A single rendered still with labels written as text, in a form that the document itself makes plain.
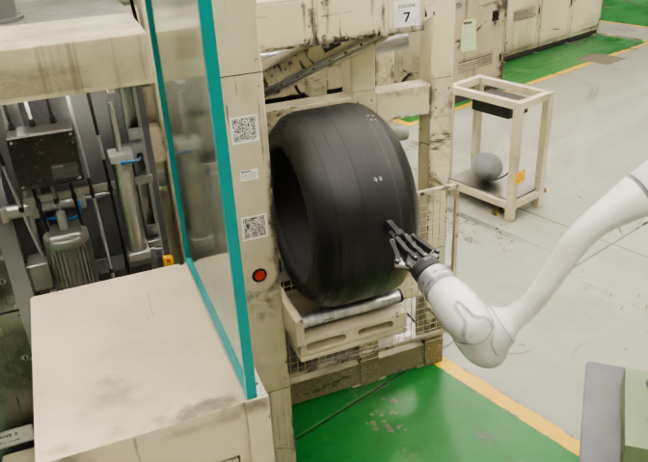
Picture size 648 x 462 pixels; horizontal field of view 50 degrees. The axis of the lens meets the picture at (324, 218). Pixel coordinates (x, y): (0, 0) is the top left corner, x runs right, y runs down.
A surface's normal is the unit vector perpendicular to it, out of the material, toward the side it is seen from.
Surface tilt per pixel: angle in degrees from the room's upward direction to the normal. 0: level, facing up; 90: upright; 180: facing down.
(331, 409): 0
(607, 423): 0
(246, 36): 90
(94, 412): 0
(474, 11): 90
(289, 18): 90
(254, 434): 90
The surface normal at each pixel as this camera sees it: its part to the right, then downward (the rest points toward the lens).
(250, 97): 0.37, 0.40
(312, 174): -0.47, -0.14
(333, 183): 0.01, -0.16
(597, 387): -0.04, -0.89
